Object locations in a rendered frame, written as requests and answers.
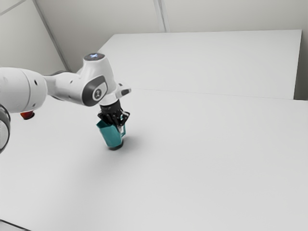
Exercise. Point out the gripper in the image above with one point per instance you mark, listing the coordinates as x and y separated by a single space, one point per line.
112 111

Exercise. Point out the teal faceted mug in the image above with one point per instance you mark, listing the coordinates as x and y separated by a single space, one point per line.
113 136

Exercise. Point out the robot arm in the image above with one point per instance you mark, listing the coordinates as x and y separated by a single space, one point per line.
62 84

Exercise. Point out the red round object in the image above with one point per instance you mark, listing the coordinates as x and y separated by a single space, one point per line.
26 115

